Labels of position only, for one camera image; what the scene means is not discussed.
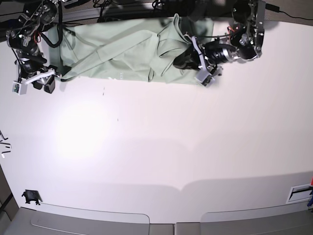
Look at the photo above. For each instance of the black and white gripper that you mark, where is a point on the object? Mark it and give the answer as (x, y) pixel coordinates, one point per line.
(46, 79)
(202, 57)

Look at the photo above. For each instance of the light green T-shirt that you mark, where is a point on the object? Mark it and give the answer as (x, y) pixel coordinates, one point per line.
(138, 49)

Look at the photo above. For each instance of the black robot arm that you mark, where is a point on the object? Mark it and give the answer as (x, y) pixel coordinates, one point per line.
(244, 41)
(23, 37)

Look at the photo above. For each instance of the black power adapter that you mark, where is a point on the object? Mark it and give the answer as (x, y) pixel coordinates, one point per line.
(273, 8)

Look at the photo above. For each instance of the black table clamp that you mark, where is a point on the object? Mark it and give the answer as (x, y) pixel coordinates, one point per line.
(32, 195)

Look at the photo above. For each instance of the grey chair left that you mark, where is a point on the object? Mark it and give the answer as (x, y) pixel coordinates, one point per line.
(31, 222)

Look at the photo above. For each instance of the grey chair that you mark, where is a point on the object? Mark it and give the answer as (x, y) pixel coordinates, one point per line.
(291, 219)
(31, 222)

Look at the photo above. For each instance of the grey chair right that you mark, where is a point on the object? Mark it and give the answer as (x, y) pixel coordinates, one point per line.
(291, 219)

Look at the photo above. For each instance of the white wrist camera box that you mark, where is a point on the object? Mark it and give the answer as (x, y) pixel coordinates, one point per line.
(19, 87)
(204, 77)

